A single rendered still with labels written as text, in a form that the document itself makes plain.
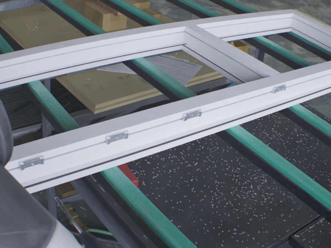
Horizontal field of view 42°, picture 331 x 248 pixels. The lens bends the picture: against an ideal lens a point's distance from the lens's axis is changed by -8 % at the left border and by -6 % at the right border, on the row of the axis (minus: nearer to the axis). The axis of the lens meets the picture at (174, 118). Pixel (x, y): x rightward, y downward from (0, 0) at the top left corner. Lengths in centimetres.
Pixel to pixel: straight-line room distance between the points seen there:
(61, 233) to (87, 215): 179
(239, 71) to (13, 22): 136
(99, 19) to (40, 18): 34
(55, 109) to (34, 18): 132
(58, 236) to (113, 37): 111
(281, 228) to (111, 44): 71
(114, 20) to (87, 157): 136
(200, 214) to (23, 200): 101
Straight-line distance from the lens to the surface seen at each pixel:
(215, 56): 139
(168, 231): 81
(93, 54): 133
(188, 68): 189
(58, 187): 176
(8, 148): 29
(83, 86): 170
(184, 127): 103
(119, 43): 136
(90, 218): 205
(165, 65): 189
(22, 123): 208
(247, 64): 130
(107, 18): 218
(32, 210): 27
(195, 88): 183
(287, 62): 163
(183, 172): 139
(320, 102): 337
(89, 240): 69
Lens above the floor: 144
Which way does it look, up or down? 31 degrees down
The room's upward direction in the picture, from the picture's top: 8 degrees clockwise
